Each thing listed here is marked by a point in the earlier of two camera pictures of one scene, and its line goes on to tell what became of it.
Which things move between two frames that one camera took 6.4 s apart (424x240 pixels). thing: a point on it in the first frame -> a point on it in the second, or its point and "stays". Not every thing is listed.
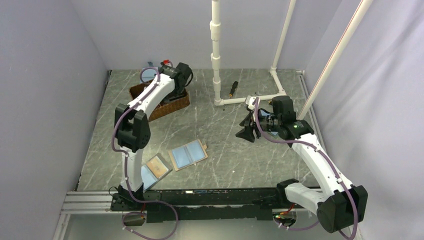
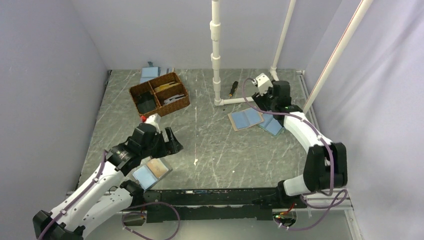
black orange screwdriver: (234, 85) stays
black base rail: (202, 205) stays
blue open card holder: (269, 122) stays
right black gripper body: (279, 120) -> (265, 102)
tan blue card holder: (187, 154) -> (245, 118)
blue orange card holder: (155, 169) stays
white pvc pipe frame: (215, 59) stays
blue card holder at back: (147, 74) stays
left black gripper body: (181, 91) -> (157, 149)
